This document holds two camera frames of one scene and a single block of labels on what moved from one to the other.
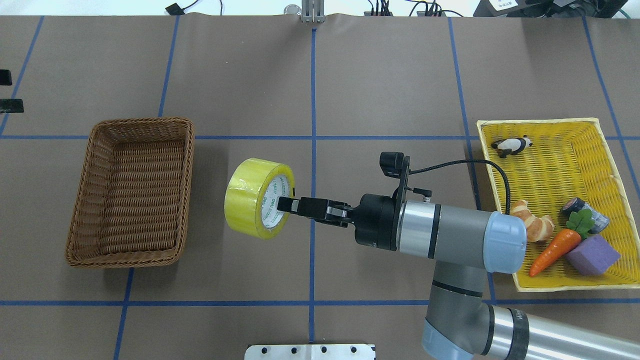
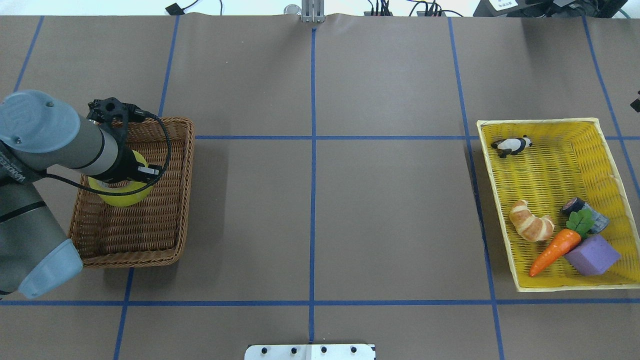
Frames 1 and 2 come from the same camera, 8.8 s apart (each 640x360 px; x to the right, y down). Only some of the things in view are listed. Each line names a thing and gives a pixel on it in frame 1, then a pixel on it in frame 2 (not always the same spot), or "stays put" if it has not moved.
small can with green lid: (601, 221) stays put
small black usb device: (174, 9) stays put
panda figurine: (511, 146) stays put
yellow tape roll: (252, 196) -> (127, 200)
